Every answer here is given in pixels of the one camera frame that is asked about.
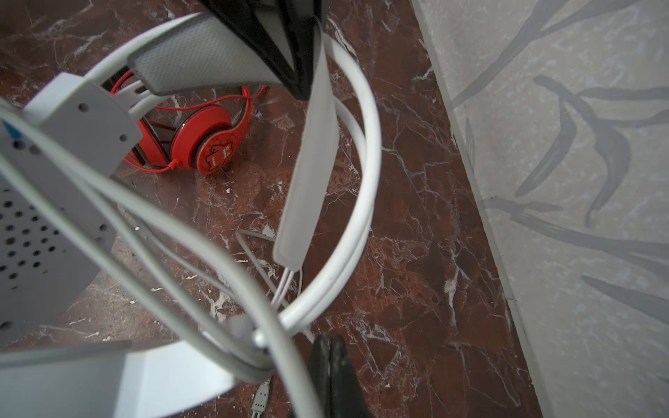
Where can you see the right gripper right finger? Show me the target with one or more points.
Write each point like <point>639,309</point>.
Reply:
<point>346,396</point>

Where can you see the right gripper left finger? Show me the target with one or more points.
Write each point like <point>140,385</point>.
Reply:
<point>319,368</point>

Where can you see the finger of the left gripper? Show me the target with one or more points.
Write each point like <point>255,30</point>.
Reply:
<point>282,33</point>

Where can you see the red black headphones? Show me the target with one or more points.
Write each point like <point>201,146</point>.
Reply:
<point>204,142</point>

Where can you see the white headphones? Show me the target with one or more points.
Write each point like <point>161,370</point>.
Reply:
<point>64,219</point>

